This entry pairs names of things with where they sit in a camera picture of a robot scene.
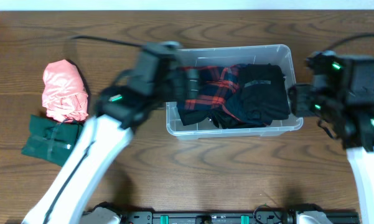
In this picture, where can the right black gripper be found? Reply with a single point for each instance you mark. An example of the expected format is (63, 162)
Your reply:
(300, 102)

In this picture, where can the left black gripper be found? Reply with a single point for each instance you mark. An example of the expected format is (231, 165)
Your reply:
(190, 90)

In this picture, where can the red navy plaid shirt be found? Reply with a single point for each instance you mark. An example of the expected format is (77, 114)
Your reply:
(217, 85)

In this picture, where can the black taped cloth bundle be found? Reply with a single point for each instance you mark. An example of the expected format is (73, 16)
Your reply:
(261, 97)

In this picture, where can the black garment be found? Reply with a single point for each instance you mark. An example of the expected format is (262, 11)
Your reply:
(218, 118)

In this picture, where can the pink cloth bundle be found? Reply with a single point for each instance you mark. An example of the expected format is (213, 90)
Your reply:
(64, 96)

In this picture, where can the dark green taped cloth bundle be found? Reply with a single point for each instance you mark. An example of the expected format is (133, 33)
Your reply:
(50, 140)

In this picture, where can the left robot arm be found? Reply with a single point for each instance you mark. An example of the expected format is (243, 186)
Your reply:
(124, 105)

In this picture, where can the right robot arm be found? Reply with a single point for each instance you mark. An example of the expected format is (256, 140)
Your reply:
(341, 95)

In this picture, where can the clear plastic storage container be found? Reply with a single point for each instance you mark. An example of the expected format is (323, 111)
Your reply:
(277, 54)

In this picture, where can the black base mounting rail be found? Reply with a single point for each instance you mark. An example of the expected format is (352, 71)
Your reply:
(263, 214)

